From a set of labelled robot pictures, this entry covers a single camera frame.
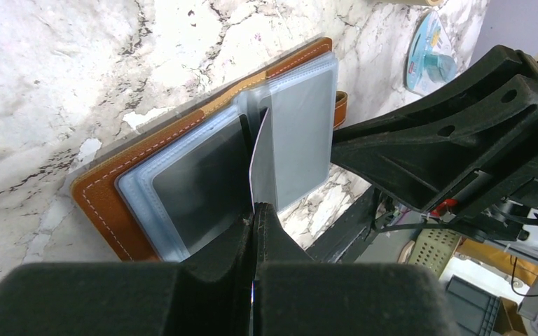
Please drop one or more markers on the black gold-line VIP card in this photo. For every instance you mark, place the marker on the black gold-line VIP card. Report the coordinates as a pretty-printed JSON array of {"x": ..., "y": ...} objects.
[{"x": 204, "y": 191}]

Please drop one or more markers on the brown leather card holder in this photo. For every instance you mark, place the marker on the brown leather card holder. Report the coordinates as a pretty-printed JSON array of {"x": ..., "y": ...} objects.
[{"x": 265, "y": 138}]

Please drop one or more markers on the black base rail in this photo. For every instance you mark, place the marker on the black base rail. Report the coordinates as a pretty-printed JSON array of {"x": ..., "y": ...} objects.
[{"x": 351, "y": 233}]

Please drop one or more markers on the beige oval tray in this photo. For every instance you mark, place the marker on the beige oval tray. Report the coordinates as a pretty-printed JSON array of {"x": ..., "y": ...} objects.
[{"x": 427, "y": 3}]

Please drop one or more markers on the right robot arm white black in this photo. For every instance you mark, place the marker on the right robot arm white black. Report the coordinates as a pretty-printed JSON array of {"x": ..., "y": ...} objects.
[{"x": 467, "y": 153}]

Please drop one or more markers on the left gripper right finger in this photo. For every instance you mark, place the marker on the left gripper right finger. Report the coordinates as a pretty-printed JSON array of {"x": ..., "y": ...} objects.
[{"x": 295, "y": 295}]

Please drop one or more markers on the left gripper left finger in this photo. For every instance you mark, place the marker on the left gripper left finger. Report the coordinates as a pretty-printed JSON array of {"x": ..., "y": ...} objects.
[{"x": 207, "y": 294}]

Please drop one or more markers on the beige perforated basket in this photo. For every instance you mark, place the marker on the beige perforated basket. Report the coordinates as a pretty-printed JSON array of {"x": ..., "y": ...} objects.
[{"x": 433, "y": 249}]

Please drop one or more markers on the dark grey crate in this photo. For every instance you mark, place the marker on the dark grey crate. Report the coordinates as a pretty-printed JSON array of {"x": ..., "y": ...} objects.
[{"x": 474, "y": 309}]

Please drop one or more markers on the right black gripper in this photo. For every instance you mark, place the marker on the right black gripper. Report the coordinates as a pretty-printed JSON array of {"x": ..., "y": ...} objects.
[{"x": 468, "y": 151}]

